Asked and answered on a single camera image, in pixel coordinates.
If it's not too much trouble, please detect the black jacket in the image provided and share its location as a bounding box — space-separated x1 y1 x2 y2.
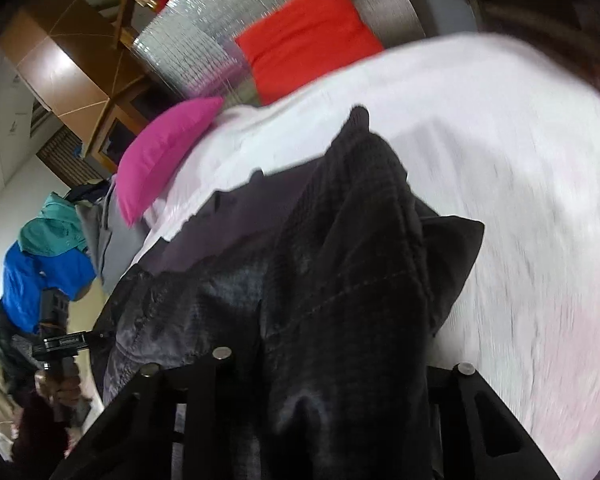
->
100 105 486 480

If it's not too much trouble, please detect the wooden slatted panel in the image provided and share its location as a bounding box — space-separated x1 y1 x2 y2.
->
36 129 103 187

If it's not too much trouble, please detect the white bed sheet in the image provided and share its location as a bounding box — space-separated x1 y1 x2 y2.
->
80 31 600 480

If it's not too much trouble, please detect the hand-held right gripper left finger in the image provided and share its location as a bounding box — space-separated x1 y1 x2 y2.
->
49 346 262 480

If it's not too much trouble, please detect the blue garment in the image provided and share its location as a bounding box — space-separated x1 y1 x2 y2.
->
0 240 98 335

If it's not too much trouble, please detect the teal garment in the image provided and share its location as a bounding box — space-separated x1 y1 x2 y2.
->
19 192 89 257

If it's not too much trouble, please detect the pink pillow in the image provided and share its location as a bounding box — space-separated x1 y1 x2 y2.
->
116 96 226 228

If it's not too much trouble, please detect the dark plaid garment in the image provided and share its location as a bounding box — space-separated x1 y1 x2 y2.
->
0 309 43 398

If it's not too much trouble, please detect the wooden cabinet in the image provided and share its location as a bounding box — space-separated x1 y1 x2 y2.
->
0 0 157 177

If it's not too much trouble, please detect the person's left hand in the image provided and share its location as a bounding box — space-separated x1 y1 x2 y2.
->
33 359 85 410

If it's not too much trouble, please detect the person's left forearm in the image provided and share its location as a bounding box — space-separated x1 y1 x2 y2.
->
9 394 72 463

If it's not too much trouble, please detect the dark wooden shelf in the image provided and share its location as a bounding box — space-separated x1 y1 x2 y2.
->
405 0 600 86

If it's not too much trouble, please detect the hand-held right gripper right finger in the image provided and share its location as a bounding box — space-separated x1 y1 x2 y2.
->
424 361 562 480

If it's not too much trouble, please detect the red pillow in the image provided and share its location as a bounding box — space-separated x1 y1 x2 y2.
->
234 0 385 107

